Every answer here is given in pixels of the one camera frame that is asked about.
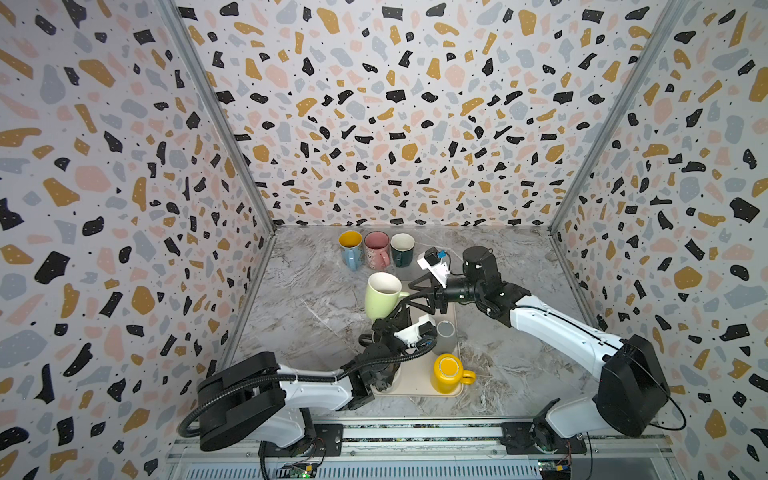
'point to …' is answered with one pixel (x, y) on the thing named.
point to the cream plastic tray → (416, 371)
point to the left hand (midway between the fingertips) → (401, 298)
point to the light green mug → (383, 294)
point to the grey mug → (446, 340)
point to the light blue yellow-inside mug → (352, 249)
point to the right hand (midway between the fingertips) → (405, 290)
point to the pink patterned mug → (377, 247)
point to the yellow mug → (448, 376)
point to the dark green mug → (403, 245)
